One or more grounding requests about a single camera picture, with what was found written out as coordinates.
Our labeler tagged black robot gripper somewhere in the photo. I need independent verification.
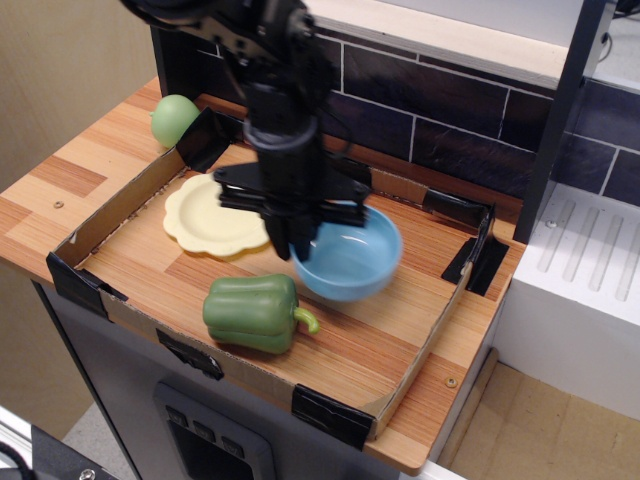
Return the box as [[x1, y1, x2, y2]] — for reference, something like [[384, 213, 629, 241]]
[[213, 127, 370, 261]]

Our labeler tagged light blue bowl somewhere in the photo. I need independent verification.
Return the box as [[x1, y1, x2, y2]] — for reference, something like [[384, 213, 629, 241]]
[[291, 207, 403, 302]]

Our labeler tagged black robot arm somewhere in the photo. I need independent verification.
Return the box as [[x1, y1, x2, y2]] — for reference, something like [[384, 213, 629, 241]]
[[124, 1, 370, 261]]

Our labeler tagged pale yellow scalloped plate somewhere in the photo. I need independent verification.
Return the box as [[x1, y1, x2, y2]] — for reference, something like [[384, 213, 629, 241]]
[[163, 174, 269, 257]]

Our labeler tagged green toy bell pepper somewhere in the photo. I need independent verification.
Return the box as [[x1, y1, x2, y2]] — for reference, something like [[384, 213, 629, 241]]
[[202, 274, 320, 354]]

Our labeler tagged cardboard tray with black tape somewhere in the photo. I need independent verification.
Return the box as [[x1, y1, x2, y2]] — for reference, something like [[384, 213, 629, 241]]
[[47, 105, 522, 470]]

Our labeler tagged light green round toy fruit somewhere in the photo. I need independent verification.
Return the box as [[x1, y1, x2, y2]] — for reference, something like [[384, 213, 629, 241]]
[[149, 94, 200, 148]]

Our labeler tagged grey toy oven front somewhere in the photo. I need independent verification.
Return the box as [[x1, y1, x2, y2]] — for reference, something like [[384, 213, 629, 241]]
[[152, 380, 277, 480]]

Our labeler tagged light wooden upper shelf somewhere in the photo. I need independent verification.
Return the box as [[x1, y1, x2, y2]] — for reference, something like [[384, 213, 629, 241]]
[[307, 0, 569, 90]]

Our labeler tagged white toy sink drainboard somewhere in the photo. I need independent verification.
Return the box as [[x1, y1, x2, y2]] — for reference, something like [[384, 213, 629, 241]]
[[493, 184, 639, 418]]

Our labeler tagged dark grey vertical post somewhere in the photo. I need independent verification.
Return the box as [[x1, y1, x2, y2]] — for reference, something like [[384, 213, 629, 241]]
[[513, 1, 616, 243]]

